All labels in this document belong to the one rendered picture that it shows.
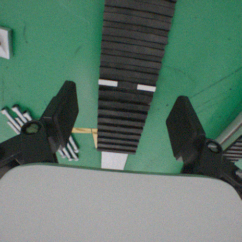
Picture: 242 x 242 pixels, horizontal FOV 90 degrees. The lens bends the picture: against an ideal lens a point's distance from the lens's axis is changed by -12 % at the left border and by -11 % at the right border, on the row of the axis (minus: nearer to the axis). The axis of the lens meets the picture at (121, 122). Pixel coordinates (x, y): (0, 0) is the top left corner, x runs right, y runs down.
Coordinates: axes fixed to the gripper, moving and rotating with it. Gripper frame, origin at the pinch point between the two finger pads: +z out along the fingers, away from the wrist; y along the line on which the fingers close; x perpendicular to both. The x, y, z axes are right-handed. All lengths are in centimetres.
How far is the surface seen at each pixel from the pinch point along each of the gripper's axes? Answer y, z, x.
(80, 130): -5.7, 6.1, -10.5
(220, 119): 14.8, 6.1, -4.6
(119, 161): 1.0, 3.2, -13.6
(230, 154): 17.9, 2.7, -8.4
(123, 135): 0.5, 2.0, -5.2
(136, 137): 2.0, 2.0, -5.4
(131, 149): 1.9, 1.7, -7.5
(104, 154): -1.5, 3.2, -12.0
